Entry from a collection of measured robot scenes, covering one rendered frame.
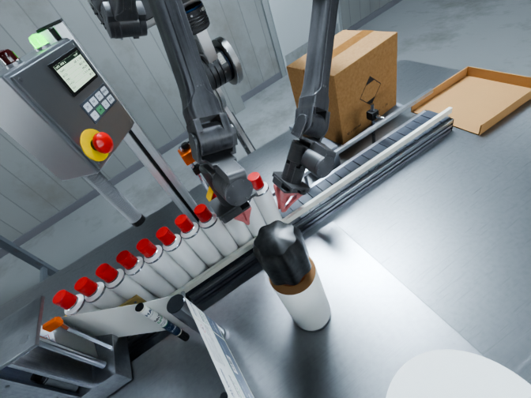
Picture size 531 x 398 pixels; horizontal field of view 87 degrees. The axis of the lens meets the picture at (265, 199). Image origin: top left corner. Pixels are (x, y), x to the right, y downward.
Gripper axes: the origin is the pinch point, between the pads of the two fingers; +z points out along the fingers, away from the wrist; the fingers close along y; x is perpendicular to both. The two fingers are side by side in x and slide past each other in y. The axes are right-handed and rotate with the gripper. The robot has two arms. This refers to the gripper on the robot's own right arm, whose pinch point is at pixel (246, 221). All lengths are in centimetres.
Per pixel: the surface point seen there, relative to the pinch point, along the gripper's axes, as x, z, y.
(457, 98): 10, 19, 92
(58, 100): 8.3, -39.8, -15.6
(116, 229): 185, 101, -92
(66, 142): 5.7, -34.4, -18.7
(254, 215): 3.0, 2.7, 2.8
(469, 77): 15, 20, 106
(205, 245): 4.1, 3.1, -12.1
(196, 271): 3.6, 8.7, -18.2
